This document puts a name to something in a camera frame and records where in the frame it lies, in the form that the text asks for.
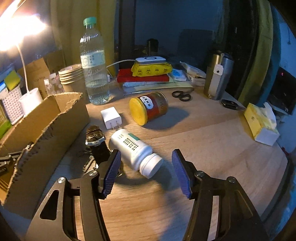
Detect steel thermos cup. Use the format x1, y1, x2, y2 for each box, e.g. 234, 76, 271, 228
204, 51, 234, 100

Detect white round-logo device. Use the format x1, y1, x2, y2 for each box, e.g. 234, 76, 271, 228
135, 56, 166, 65

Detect yellow lid brown jar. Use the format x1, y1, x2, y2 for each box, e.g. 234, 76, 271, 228
129, 92, 169, 126

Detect clear glass jar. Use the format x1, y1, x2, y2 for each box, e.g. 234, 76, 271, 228
44, 73, 65, 95

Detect yellow tissue box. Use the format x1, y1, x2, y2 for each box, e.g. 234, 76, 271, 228
244, 102, 280, 146

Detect olive green curtain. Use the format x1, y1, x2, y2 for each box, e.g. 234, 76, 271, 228
238, 1, 281, 107

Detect clear plastic water bottle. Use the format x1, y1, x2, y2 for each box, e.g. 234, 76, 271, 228
79, 16, 111, 105

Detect stack of paper cups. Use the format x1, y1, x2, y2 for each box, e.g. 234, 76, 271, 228
58, 64, 87, 98

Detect white desk lamp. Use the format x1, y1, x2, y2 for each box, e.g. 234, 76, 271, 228
1, 1, 47, 117

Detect yellow wipes pack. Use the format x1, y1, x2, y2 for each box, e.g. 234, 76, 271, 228
131, 62, 173, 77

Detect red book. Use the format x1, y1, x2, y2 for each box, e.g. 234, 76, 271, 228
116, 69, 170, 83

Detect black monitor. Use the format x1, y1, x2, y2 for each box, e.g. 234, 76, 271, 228
267, 67, 296, 115

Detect yellow green sponge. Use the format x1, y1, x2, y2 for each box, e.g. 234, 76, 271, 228
4, 70, 21, 91

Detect black handled scissors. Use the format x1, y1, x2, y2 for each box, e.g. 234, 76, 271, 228
171, 88, 194, 102

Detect white usb charger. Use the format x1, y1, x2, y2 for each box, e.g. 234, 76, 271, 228
100, 106, 122, 130

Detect black car key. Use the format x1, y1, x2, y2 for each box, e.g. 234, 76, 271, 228
221, 99, 245, 110

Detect brown lamp carton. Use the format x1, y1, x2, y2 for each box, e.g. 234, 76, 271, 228
25, 58, 50, 99

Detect white woven basket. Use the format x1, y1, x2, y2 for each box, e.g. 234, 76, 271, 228
1, 85, 23, 125

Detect black wrist watch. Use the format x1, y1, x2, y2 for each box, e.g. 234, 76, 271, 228
85, 125, 111, 166

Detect white pill bottle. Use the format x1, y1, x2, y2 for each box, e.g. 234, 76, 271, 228
109, 128, 163, 179

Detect brown cardboard box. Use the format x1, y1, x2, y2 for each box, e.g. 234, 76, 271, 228
1, 92, 89, 218

